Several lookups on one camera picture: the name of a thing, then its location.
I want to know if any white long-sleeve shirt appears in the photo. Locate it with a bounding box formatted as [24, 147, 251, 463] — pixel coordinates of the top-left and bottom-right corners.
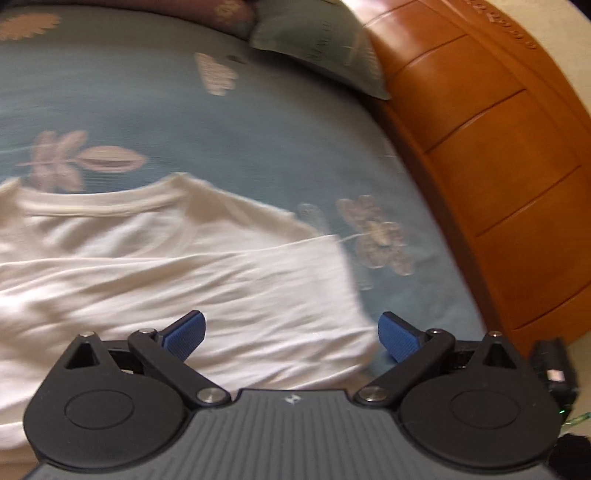
[0, 173, 385, 462]

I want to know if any folded pink floral quilt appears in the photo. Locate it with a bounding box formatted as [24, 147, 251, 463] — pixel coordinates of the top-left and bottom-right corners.
[0, 0, 260, 37]

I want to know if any wooden headboard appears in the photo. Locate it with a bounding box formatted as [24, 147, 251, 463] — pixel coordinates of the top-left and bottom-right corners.
[346, 0, 591, 348]

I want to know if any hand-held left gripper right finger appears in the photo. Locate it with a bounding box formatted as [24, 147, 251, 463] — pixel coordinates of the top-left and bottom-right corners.
[354, 311, 527, 409]

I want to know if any bed with blue floral sheet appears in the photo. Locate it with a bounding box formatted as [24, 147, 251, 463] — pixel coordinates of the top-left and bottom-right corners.
[0, 4, 490, 462]

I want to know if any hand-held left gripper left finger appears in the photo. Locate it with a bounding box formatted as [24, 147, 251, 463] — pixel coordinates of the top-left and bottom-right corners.
[65, 311, 230, 409]

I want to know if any green printed pillow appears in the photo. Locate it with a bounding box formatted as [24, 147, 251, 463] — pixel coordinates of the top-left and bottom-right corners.
[249, 0, 393, 101]

